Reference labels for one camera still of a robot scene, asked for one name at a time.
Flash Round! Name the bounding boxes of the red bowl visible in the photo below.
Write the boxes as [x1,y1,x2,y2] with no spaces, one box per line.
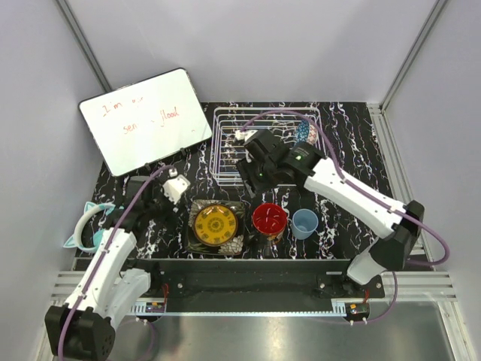
[252,203,288,244]

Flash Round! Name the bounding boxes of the blue patterned bowl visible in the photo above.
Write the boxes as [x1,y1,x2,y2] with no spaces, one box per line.
[295,120,317,144]

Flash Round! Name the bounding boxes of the light blue plastic cup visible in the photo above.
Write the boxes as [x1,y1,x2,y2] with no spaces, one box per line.
[291,208,319,240]

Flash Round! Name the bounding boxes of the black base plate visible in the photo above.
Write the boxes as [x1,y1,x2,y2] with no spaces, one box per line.
[121,259,385,314]

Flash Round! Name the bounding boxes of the white whiteboard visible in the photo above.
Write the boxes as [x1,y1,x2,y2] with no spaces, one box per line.
[78,68,212,177]

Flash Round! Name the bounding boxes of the black floral square plate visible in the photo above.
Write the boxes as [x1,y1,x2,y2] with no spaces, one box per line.
[184,199,246,256]

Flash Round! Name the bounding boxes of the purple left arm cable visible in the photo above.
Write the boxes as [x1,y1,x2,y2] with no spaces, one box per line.
[58,164,177,361]

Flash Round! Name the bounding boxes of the black marble mat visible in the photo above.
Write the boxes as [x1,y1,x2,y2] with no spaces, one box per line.
[132,102,392,259]

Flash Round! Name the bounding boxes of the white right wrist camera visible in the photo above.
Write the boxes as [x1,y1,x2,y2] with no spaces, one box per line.
[234,129,258,142]

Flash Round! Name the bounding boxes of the white wire dish rack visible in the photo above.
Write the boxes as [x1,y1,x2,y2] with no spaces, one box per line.
[209,107,322,187]

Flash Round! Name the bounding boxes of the yellow round plate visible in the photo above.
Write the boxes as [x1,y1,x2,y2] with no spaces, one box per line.
[193,205,238,247]

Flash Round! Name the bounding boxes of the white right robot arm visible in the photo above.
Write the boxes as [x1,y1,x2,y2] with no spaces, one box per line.
[235,129,425,298]

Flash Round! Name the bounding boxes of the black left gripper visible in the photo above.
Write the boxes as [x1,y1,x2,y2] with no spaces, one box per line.
[145,177,189,230]

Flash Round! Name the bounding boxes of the teal cat ear headphones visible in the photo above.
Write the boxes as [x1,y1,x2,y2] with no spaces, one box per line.
[63,202,116,254]

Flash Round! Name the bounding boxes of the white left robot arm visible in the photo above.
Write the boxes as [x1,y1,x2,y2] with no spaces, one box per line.
[44,175,190,360]

